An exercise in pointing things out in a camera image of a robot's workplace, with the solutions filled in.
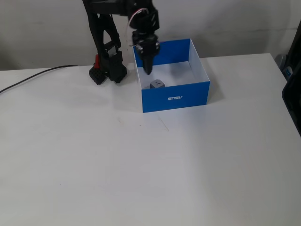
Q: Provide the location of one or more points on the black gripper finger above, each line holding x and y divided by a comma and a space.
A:
152, 58
146, 62

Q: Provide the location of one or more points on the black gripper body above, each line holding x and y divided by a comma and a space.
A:
147, 48

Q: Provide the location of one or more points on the gray block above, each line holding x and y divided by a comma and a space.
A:
156, 84

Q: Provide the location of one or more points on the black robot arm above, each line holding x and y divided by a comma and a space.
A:
103, 28

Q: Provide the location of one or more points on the blue and white cardboard box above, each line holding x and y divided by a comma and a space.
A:
176, 97

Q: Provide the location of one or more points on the red and black table clamp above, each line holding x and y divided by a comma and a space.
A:
96, 61

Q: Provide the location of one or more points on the small gray rounded object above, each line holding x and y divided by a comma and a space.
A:
283, 63

